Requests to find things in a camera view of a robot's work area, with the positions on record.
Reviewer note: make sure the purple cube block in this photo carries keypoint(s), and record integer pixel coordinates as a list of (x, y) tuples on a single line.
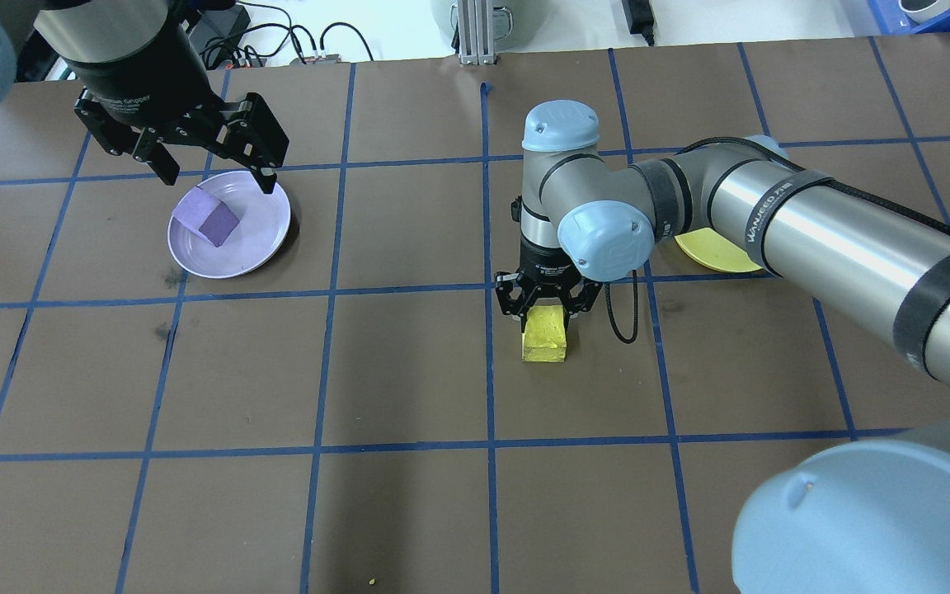
[(209, 219)]

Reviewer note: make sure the aluminium extrusion post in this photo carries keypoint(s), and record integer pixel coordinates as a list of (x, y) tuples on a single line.
[(479, 33)]

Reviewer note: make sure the yellow plastic plate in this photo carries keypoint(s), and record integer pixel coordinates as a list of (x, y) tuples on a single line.
[(714, 256)]

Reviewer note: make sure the lilac plastic plate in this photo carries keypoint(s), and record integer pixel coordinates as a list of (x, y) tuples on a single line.
[(252, 239)]

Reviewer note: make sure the black power adapter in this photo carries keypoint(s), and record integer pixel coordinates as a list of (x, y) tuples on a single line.
[(638, 16)]

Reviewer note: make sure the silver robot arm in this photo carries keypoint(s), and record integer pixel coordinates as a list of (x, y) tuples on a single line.
[(838, 239), (104, 33)]

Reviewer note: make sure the yellow cube block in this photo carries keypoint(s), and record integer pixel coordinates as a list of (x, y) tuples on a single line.
[(545, 338)]

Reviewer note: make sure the silver connector strip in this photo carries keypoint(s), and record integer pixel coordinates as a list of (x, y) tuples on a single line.
[(318, 58)]

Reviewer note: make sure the black electronics box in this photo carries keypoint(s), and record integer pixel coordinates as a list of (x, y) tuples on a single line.
[(223, 29)]

